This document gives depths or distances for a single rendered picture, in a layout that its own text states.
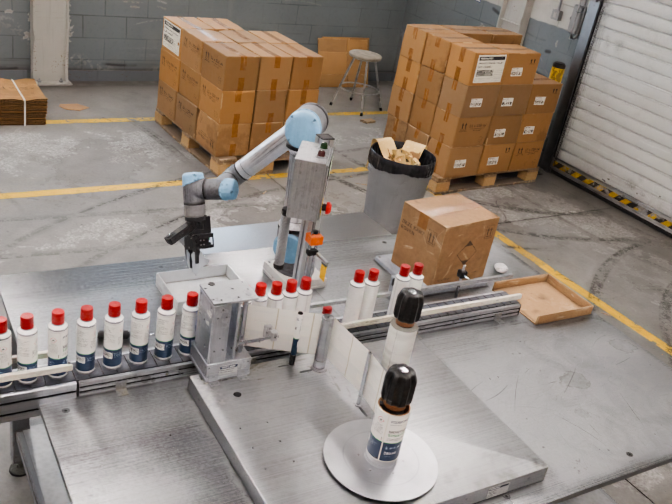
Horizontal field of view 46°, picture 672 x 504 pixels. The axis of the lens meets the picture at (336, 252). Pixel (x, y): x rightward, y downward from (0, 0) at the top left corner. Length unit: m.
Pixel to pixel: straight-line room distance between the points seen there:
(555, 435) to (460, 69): 4.00
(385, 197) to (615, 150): 2.60
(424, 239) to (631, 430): 1.00
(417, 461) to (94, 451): 0.84
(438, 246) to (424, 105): 3.52
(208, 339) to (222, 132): 3.71
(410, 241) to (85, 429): 1.47
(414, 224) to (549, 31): 4.87
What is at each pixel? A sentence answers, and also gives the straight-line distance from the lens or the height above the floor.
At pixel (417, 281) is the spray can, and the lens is 2.69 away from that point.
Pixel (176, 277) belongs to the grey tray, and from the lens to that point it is 2.84.
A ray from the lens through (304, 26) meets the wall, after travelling 8.60.
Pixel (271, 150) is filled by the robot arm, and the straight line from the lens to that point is 2.77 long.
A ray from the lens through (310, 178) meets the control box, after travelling 2.30.
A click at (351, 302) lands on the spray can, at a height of 0.98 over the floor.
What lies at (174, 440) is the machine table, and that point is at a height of 0.83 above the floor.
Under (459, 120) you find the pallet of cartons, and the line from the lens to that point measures 6.13.
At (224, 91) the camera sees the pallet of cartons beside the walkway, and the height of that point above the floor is 0.64.
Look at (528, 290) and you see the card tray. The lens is 3.29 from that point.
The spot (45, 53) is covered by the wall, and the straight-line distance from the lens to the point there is 7.60.
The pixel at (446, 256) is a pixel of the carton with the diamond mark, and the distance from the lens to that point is 3.01.
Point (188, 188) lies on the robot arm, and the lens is 2.77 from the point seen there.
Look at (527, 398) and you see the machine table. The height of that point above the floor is 0.83.
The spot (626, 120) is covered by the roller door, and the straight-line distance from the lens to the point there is 6.99.
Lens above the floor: 2.28
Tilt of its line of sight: 27 degrees down
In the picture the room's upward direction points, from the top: 11 degrees clockwise
